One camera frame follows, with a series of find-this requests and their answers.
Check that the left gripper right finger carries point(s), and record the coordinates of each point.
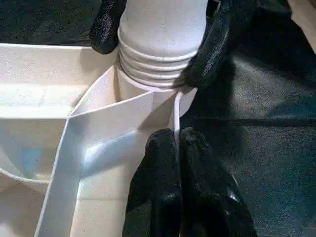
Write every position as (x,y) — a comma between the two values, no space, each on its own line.
(207,197)

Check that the white plastic table top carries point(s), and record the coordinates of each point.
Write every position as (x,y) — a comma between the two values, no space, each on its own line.
(74,148)

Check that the white plastic table leg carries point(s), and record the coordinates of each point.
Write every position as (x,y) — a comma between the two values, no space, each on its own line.
(163,34)

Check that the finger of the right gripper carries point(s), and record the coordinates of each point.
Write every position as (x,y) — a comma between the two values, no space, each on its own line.
(106,27)
(212,44)

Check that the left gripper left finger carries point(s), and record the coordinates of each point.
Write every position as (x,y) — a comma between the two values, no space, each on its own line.
(155,192)

